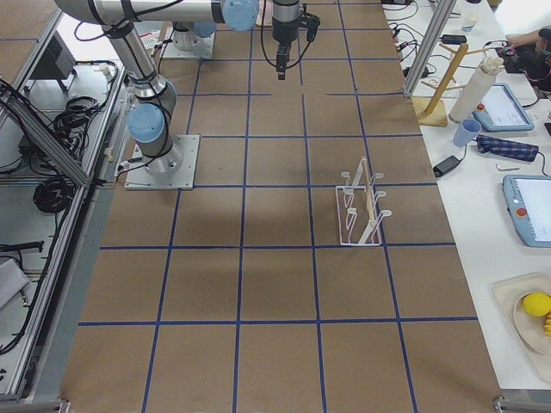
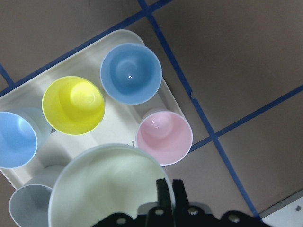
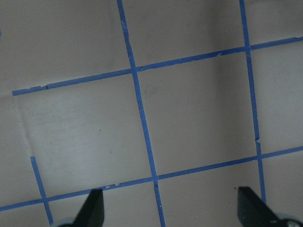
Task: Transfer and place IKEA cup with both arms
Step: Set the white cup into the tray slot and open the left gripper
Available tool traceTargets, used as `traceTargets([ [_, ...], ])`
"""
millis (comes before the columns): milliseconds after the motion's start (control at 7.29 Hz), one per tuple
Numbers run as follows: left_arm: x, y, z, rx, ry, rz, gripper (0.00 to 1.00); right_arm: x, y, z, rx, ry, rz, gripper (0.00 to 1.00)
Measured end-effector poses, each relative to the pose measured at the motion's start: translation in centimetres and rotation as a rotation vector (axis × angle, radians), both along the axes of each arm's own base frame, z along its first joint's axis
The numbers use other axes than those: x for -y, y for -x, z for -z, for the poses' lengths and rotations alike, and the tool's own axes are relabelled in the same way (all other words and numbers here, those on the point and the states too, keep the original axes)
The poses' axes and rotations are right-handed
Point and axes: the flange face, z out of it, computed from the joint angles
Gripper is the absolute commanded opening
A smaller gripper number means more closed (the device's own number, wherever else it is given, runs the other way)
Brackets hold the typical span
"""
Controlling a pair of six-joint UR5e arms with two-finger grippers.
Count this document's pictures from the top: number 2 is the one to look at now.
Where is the blue plastic cup far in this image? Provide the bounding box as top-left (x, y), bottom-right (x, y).
top-left (100, 43), bottom-right (162, 105)

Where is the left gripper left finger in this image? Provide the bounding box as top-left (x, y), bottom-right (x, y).
top-left (94, 179), bottom-right (174, 227)

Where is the white plastic cup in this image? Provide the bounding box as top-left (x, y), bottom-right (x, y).
top-left (48, 144), bottom-right (172, 227)

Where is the grey plastic cup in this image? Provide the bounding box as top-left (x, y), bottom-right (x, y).
top-left (9, 165), bottom-right (64, 227)

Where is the light blue cup near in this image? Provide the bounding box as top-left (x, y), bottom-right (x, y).
top-left (0, 107), bottom-right (52, 169)

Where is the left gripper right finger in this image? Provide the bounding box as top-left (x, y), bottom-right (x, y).
top-left (172, 179), bottom-right (265, 227)

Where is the pink plastic cup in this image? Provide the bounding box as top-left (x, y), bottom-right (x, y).
top-left (135, 108), bottom-right (193, 166)

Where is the yellow plastic cup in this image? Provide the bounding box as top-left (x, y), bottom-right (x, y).
top-left (42, 76), bottom-right (105, 135)

